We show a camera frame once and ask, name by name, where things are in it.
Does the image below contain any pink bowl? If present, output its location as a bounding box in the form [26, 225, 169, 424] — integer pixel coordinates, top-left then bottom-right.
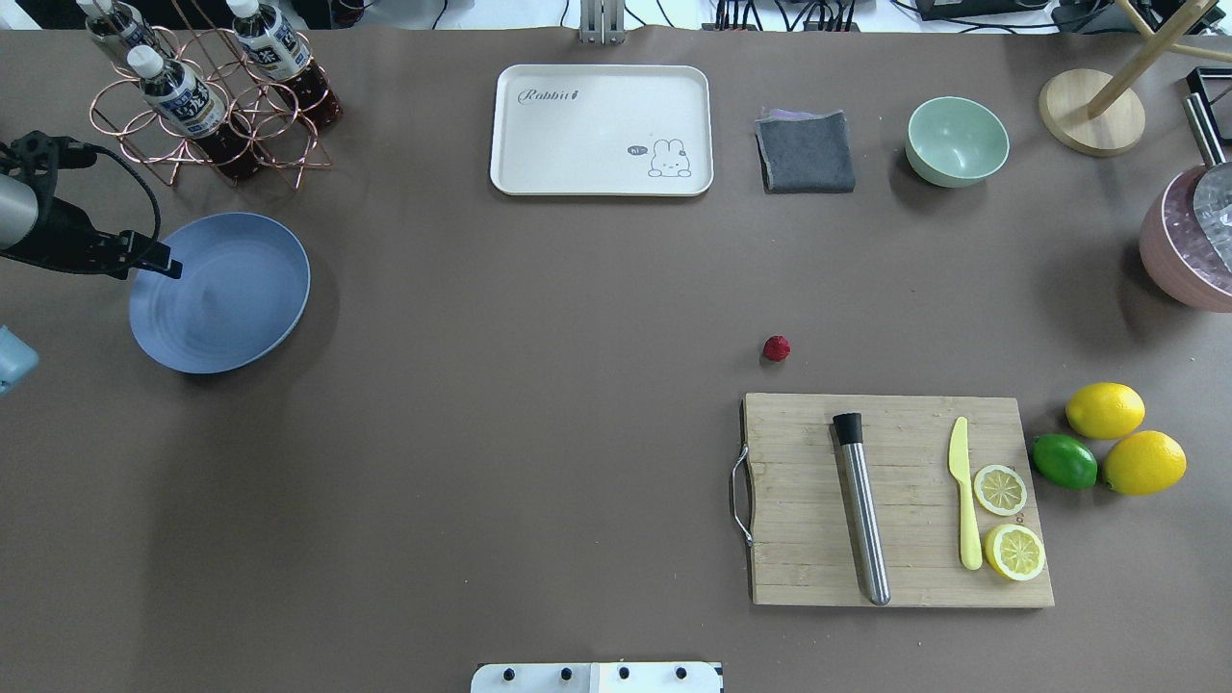
[1140, 166, 1231, 313]

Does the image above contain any steel muddler black tip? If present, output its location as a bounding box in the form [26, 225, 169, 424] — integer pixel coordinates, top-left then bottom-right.
[833, 412, 890, 605]

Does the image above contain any blue plate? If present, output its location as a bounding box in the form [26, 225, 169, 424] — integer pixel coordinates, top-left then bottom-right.
[129, 212, 312, 374]

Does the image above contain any dark tea bottle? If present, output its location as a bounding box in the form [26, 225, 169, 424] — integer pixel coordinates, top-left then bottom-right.
[126, 44, 261, 181]
[76, 0, 166, 72]
[227, 1, 342, 129]

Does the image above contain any yellow lemon lower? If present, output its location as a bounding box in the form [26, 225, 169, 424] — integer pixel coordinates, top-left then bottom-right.
[1103, 430, 1188, 496]

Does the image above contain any pile of clear ice cubes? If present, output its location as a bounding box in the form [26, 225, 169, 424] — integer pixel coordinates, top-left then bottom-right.
[1165, 166, 1231, 295]

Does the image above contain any copper wire bottle rack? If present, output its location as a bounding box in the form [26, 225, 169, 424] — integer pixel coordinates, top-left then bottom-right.
[89, 27, 333, 189]

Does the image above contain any dark tea bottle front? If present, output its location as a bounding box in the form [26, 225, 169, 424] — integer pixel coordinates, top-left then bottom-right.
[126, 44, 261, 181]

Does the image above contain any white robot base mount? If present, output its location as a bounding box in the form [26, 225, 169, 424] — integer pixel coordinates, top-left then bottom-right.
[469, 661, 724, 692]

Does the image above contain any wooden cup stand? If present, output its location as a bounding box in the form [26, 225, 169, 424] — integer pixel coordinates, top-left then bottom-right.
[1039, 1, 1231, 157]

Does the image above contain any lemon half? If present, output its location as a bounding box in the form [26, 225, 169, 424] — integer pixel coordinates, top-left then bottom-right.
[983, 524, 1046, 580]
[972, 465, 1027, 517]

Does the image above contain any dark tea bottle left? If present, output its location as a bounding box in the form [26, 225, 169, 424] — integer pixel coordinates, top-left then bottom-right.
[76, 0, 166, 72]

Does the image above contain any yellow lemon upper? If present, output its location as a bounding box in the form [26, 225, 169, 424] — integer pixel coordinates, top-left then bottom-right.
[1064, 382, 1145, 440]

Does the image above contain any yellow plastic knife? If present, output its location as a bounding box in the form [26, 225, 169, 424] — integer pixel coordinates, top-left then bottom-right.
[947, 416, 983, 571]

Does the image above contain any dark tea bottle right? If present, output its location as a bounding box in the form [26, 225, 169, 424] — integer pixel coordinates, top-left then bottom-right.
[227, 1, 342, 129]

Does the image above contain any green bowl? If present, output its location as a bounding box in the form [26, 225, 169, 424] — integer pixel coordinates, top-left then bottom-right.
[906, 96, 1011, 189]

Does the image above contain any lemon half upper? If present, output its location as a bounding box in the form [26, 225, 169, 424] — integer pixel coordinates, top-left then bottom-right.
[972, 465, 1027, 517]

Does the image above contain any lemon half lower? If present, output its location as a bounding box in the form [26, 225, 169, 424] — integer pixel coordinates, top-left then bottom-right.
[983, 524, 1046, 580]

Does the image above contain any wooden cutting board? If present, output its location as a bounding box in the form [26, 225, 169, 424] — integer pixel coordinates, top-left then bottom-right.
[742, 392, 1053, 609]

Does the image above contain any cream rabbit tray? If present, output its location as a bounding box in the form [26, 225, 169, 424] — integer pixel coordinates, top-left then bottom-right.
[489, 64, 715, 196]

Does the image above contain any yellow lemon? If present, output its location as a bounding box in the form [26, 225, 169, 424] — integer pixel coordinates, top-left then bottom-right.
[1064, 382, 1145, 440]
[1103, 430, 1188, 496]

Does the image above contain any metal ice scoop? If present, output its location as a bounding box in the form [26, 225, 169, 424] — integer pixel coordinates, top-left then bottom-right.
[1185, 92, 1231, 268]

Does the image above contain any green lime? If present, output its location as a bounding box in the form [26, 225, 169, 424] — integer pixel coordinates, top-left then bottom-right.
[1030, 433, 1099, 490]

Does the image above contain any red strawberry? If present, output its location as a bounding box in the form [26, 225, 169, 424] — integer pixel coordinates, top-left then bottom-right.
[761, 335, 792, 363]

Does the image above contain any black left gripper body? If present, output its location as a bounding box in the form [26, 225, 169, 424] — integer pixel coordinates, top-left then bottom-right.
[1, 131, 136, 279]

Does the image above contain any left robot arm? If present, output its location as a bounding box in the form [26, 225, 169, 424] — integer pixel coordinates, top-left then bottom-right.
[1, 131, 182, 280]

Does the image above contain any grey folded cloth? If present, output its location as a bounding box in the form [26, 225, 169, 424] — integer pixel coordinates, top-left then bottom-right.
[756, 109, 857, 194]

